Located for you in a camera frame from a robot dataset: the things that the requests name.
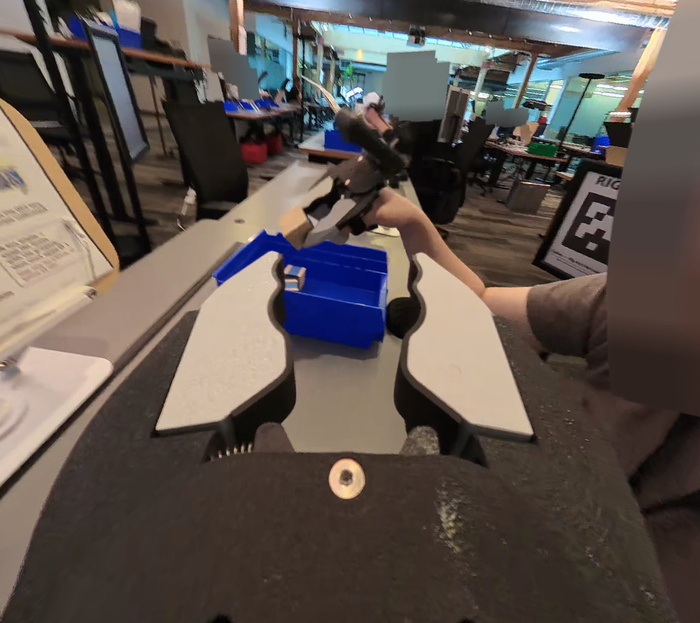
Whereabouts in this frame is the blue plastic bin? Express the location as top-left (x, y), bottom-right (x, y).
top-left (212, 230), bottom-right (389, 350)
top-left (324, 129), bottom-right (363, 153)

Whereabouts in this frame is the wooden table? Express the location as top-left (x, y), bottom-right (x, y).
top-left (298, 133), bottom-right (364, 162)

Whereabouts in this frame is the person's right forearm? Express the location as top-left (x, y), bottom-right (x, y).
top-left (405, 215), bottom-right (609, 388)

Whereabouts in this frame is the black floor lamp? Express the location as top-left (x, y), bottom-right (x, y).
top-left (563, 72), bottom-right (606, 145)

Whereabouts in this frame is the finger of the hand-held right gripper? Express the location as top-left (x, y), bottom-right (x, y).
top-left (303, 199), bottom-right (356, 250)
top-left (304, 190), bottom-right (341, 221)

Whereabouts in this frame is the framed marker sign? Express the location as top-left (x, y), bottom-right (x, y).
top-left (533, 159), bottom-right (621, 280)

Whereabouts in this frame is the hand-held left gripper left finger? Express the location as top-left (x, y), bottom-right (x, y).
top-left (155, 251), bottom-right (297, 435)

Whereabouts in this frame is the person's right hand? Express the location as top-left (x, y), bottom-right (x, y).
top-left (372, 191), bottom-right (425, 239)

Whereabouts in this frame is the printed instruction sheet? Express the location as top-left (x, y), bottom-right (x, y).
top-left (0, 109), bottom-right (113, 317)

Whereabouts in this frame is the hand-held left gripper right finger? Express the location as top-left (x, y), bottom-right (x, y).
top-left (395, 252), bottom-right (534, 440)

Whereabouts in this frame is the grey metal trash can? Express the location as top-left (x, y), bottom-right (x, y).
top-left (504, 179), bottom-right (550, 214)

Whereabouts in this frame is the black pad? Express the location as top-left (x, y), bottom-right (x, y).
top-left (385, 297), bottom-right (423, 339)

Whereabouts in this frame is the black office chair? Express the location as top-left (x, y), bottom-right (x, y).
top-left (162, 99), bottom-right (249, 220)
top-left (410, 117), bottom-right (493, 225)

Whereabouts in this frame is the black framed grey board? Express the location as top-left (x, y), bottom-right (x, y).
top-left (82, 21), bottom-right (151, 164)

